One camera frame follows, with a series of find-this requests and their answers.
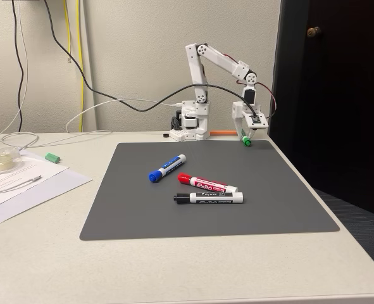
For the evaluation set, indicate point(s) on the green Expo marker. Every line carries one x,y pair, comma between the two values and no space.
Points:
246,141

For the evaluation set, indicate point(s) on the brass door knob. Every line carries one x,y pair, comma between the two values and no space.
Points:
313,31

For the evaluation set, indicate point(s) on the green block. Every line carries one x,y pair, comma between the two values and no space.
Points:
52,157

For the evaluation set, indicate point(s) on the white base block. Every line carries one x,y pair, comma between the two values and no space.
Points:
177,135

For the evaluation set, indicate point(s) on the blank paper sheet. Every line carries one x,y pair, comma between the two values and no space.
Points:
63,187

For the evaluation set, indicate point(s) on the red Expo marker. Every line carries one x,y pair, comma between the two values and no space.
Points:
205,184

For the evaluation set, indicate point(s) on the orange strip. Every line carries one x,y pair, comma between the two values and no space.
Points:
224,132

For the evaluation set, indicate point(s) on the printed paper sheet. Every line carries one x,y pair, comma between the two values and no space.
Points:
31,168

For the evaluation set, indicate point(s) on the dark door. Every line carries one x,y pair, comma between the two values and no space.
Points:
348,111

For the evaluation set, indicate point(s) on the black Expo marker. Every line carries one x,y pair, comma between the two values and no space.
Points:
215,198

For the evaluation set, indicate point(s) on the blue Expo marker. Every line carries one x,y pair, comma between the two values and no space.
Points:
167,168

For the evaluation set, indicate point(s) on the grey mat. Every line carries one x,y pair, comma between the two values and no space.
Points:
237,218

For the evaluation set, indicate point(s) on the white camera box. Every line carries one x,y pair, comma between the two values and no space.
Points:
260,122

